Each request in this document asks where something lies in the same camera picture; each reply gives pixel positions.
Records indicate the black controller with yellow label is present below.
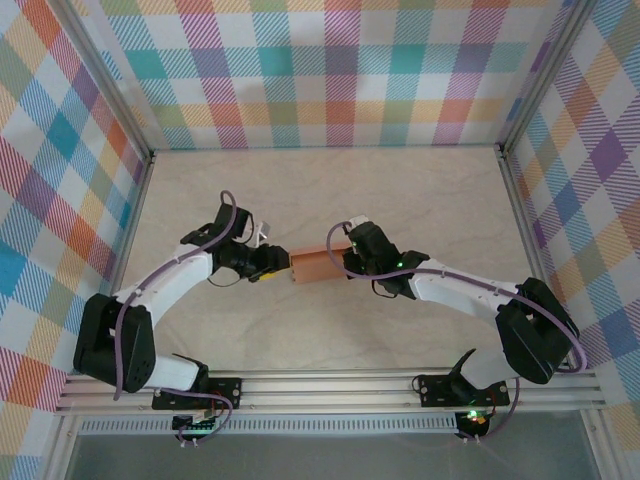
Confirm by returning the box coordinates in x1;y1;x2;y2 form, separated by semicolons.
457;408;492;432

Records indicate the grey slotted cable duct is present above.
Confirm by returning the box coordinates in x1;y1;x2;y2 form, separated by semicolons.
78;417;460;436

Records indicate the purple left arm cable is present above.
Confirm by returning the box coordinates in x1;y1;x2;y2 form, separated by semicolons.
113;188;239;448

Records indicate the orange paper box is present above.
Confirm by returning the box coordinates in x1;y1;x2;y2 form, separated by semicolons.
289;241;352;286

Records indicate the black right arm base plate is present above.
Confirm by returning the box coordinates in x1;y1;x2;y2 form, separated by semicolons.
417;372;511;408

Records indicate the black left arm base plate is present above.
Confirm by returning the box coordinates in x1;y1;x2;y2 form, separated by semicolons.
151;377;244;412

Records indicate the aluminium side rail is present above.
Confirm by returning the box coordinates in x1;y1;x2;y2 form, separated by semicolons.
84;152;157;376
494;143;576;371

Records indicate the long aluminium mounting rail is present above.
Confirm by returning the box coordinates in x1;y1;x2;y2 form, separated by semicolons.
53;368;607;417

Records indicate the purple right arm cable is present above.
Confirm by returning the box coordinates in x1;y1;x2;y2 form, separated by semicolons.
326;221;589;444

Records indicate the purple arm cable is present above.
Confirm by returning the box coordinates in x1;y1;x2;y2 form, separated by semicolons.
326;221;589;444
113;188;239;448

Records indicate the aluminium frame post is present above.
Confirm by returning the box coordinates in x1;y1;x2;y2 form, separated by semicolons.
494;0;601;159
49;0;156;164

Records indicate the aluminium frame leg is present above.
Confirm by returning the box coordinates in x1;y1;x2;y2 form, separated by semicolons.
579;407;624;480
42;414;84;480

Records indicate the circuit board with green lights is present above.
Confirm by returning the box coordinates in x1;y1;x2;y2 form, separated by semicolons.
172;408;222;434

